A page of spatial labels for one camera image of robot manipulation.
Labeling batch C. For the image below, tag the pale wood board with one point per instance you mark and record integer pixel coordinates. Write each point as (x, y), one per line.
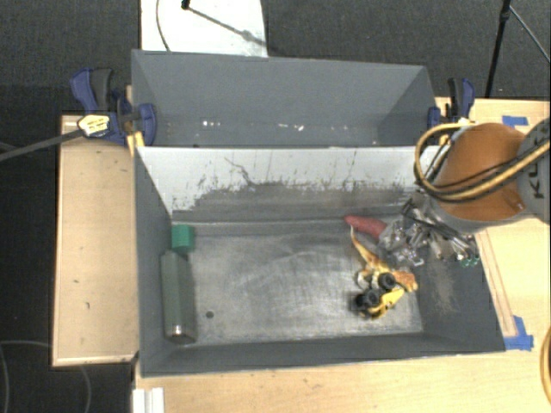
(97, 248)

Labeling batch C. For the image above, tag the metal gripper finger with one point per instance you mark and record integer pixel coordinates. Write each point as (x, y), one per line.
(411, 257)
(394, 238)

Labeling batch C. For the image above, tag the grey metal bin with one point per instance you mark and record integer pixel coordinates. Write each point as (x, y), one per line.
(280, 273)

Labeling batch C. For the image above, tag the yellow toy car black wheels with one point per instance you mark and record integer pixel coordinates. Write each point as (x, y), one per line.
(381, 301)

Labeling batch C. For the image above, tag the green cube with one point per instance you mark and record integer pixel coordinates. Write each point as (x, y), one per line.
(183, 237)

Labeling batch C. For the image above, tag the red-brown toy sweet potato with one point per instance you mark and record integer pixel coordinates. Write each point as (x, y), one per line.
(366, 225)

